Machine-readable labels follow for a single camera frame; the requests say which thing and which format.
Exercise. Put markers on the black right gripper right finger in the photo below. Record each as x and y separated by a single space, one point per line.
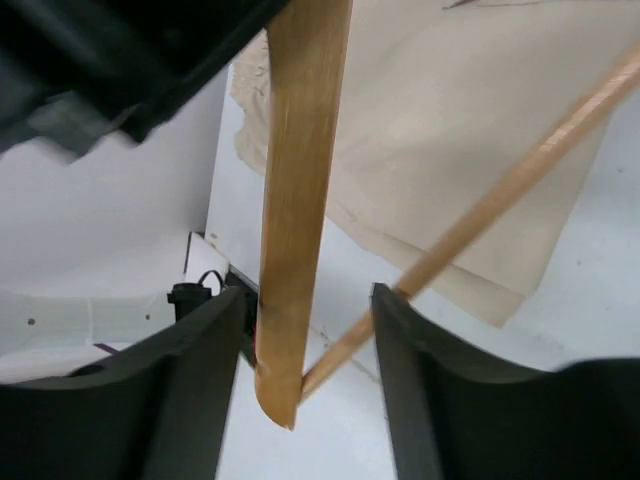
456 411

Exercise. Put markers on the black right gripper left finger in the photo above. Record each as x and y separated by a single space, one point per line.
156 410

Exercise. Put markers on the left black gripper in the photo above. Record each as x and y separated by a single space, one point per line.
74 71

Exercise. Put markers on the wooden clothes hanger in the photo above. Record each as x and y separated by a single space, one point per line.
307 44

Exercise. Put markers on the beige trousers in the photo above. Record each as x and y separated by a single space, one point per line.
439 99

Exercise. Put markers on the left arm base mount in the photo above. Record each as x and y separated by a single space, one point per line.
207 274

